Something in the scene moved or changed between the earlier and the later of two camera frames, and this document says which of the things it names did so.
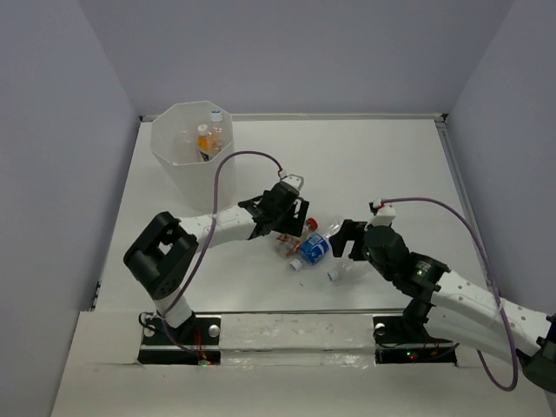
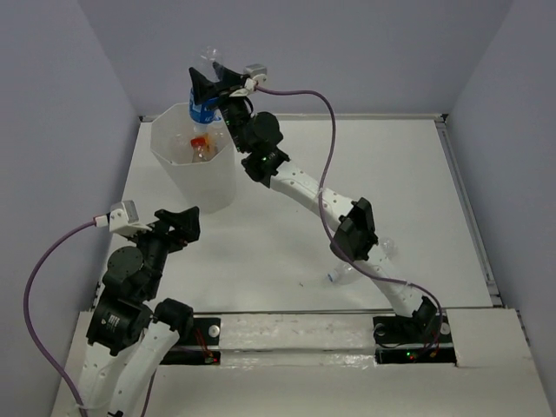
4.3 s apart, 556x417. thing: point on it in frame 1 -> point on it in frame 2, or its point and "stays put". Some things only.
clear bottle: (348, 272) stays put
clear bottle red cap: (287, 243) -> (203, 148)
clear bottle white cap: (218, 127) -> (180, 138)
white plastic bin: (173, 139) stays put
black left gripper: (293, 225) -> (188, 224)
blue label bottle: (313, 249) -> (204, 116)
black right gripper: (350, 229) -> (203, 89)
